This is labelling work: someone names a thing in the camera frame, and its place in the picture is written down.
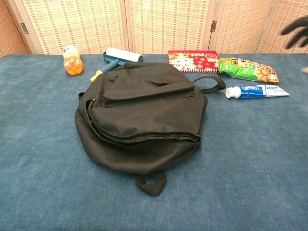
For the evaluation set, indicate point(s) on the woven bamboo folding screen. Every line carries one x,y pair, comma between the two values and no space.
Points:
166,24

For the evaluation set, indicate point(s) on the orange drink bottle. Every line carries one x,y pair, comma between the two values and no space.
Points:
73,64

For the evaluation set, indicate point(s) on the green snack bag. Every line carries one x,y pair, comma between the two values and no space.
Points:
247,71

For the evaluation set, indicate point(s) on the black backpack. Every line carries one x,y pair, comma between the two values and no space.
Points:
144,120

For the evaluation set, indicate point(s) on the blue table cover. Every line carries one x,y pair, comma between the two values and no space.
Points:
252,156

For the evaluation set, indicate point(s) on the blue toothpaste tube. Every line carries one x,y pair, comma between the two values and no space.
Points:
255,92

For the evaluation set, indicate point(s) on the teal lint roller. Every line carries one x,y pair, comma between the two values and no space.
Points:
125,55

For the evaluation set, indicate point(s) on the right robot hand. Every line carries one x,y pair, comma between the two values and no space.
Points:
298,29

